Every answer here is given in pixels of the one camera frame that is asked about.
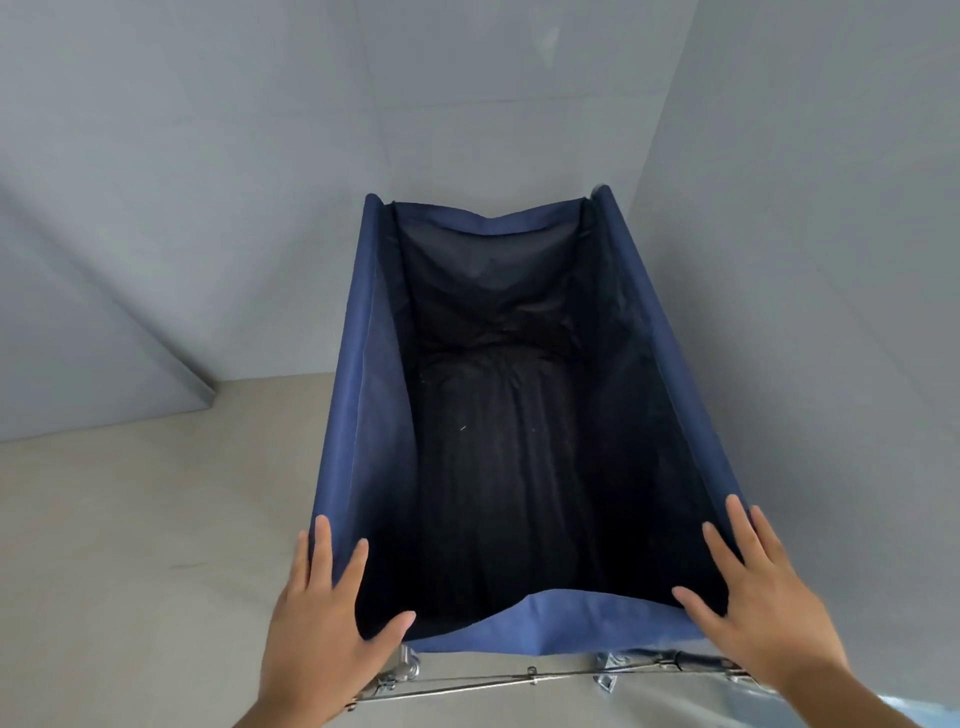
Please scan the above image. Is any person's left hand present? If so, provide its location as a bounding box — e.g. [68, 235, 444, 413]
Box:
[257, 515, 418, 714]

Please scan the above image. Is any person's right hand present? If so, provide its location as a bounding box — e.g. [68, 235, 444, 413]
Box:
[671, 495, 850, 696]

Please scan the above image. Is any blue fabric cart bag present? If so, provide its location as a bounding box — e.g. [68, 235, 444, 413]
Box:
[309, 183, 751, 655]

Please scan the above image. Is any person's left forearm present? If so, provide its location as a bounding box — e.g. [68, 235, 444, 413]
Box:
[231, 697, 335, 728]

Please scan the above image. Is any person's right forearm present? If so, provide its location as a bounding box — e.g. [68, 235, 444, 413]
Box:
[780, 658, 925, 728]

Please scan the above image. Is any light blue sleeve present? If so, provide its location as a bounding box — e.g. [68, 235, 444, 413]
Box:
[877, 693, 951, 728]

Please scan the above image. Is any metal cart frame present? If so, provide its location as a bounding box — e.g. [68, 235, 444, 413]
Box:
[346, 643, 781, 712]

